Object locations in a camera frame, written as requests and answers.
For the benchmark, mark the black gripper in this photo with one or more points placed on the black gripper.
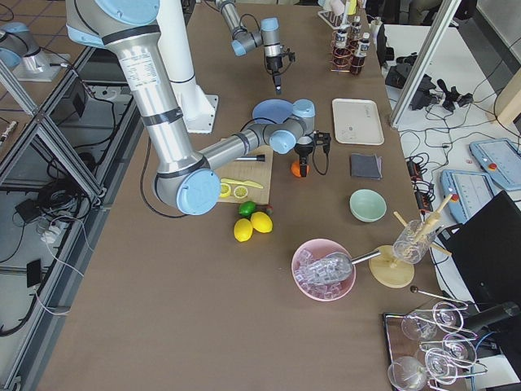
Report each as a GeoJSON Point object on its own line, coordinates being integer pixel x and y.
{"type": "Point", "coordinates": [273, 65]}
{"type": "Point", "coordinates": [303, 152]}

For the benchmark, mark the orange mandarin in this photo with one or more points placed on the orange mandarin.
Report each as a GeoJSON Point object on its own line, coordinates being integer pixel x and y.
{"type": "Point", "coordinates": [295, 169]}

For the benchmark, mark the blue plate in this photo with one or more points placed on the blue plate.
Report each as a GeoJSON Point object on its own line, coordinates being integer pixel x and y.
{"type": "Point", "coordinates": [272, 111]}

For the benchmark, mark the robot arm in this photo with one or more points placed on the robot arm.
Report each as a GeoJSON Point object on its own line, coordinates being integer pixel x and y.
{"type": "Point", "coordinates": [185, 179]}
{"type": "Point", "coordinates": [248, 34]}

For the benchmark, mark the steel muddler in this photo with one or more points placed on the steel muddler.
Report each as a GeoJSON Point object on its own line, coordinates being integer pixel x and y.
{"type": "Point", "coordinates": [257, 158]}

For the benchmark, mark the wooden cutting board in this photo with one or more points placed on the wooden cutting board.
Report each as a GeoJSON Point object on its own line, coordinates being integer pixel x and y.
{"type": "Point", "coordinates": [256, 171]}

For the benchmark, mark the grey cloth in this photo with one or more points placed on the grey cloth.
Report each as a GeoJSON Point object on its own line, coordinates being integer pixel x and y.
{"type": "Point", "coordinates": [366, 166]}

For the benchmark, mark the cream tray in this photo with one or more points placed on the cream tray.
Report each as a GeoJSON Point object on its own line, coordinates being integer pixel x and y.
{"type": "Point", "coordinates": [357, 122]}

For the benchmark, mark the tea bottle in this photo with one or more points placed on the tea bottle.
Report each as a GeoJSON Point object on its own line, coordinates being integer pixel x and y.
{"type": "Point", "coordinates": [341, 53]}
{"type": "Point", "coordinates": [355, 31]}
{"type": "Point", "coordinates": [360, 53]}

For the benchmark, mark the lemon slice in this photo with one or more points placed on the lemon slice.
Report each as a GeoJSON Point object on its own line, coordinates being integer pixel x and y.
{"type": "Point", "coordinates": [240, 192]}

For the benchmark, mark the yellow lemon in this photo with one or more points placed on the yellow lemon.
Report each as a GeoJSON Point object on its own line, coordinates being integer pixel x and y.
{"type": "Point", "coordinates": [243, 230]}
{"type": "Point", "coordinates": [261, 222]}

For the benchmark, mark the green lime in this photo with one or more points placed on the green lime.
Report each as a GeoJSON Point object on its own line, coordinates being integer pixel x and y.
{"type": "Point", "coordinates": [247, 208]}

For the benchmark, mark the green bowl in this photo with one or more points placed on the green bowl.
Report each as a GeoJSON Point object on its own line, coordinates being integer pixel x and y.
{"type": "Point", "coordinates": [367, 205]}

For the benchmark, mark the yellow plastic knife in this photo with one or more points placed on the yellow plastic knife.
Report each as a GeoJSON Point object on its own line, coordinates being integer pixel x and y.
{"type": "Point", "coordinates": [246, 183]}

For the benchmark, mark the lemon half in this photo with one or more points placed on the lemon half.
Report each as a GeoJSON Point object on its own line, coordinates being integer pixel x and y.
{"type": "Point", "coordinates": [226, 190]}

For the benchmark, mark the pink ice bowl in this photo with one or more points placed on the pink ice bowl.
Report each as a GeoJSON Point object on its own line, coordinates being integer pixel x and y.
{"type": "Point", "coordinates": [307, 270]}

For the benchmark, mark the steel ice scoop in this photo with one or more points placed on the steel ice scoop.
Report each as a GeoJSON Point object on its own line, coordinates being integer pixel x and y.
{"type": "Point", "coordinates": [340, 266]}

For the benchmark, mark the clear glass on stand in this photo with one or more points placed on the clear glass on stand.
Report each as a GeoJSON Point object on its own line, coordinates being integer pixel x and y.
{"type": "Point", "coordinates": [408, 248]}

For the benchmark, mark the wooden cup stand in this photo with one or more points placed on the wooden cup stand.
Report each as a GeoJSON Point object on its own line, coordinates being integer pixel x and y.
{"type": "Point", "coordinates": [391, 272]}

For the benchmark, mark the blue teach pendant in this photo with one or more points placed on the blue teach pendant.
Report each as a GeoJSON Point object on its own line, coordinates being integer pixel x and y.
{"type": "Point", "coordinates": [473, 190]}
{"type": "Point", "coordinates": [500, 159]}

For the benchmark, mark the black laptop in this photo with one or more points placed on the black laptop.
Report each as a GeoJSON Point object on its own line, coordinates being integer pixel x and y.
{"type": "Point", "coordinates": [486, 251]}

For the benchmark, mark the wine glass rack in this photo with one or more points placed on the wine glass rack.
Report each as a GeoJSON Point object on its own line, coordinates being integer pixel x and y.
{"type": "Point", "coordinates": [399, 345]}

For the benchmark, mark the copper wire bottle rack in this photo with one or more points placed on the copper wire bottle rack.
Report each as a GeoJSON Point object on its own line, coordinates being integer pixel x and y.
{"type": "Point", "coordinates": [349, 46]}

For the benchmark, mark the white wire dish rack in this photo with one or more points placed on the white wire dish rack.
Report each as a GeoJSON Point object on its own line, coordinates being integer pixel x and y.
{"type": "Point", "coordinates": [336, 13]}

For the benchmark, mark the aluminium frame post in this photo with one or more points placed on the aluminium frame post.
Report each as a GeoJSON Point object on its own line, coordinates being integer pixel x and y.
{"type": "Point", "coordinates": [435, 34]}

